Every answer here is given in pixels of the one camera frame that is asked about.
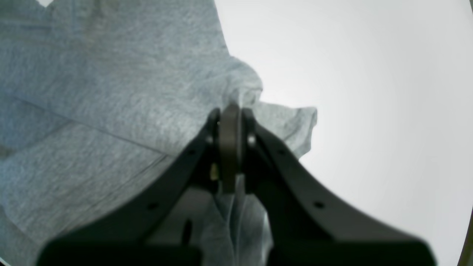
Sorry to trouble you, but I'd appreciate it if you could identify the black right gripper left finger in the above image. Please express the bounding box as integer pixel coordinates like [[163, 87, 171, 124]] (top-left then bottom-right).
[[37, 104, 243, 266]]

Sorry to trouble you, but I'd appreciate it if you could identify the grey T-shirt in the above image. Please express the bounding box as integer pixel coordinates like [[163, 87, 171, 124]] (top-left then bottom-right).
[[0, 0, 317, 266]]

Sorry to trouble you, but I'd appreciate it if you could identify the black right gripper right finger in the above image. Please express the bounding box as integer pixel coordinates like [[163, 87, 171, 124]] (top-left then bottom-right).
[[241, 108, 436, 266]]

